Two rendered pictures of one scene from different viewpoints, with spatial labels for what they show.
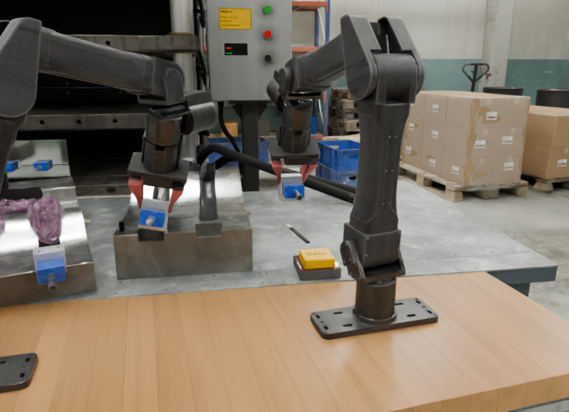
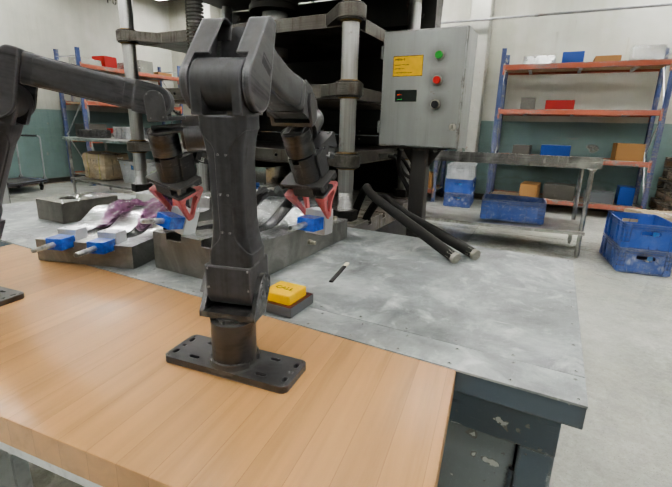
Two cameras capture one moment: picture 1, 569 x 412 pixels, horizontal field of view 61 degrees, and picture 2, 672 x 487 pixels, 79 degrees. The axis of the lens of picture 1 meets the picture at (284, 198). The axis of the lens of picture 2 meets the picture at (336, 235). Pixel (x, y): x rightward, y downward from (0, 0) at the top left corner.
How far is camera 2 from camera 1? 68 cm
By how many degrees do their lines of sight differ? 35
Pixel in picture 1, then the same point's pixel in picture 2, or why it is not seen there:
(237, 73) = (404, 118)
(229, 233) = not seen: hidden behind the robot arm
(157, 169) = (161, 179)
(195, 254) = (200, 260)
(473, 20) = not seen: outside the picture
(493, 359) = (244, 460)
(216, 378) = (52, 351)
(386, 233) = (230, 268)
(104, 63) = (87, 82)
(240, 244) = not seen: hidden behind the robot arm
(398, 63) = (217, 66)
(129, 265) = (161, 257)
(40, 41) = (16, 62)
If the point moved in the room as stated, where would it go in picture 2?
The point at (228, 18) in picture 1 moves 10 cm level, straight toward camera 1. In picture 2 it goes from (401, 65) to (389, 61)
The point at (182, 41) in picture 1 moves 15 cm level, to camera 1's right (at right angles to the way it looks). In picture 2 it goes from (343, 87) to (380, 86)
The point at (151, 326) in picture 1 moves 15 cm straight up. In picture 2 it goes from (105, 302) to (96, 226)
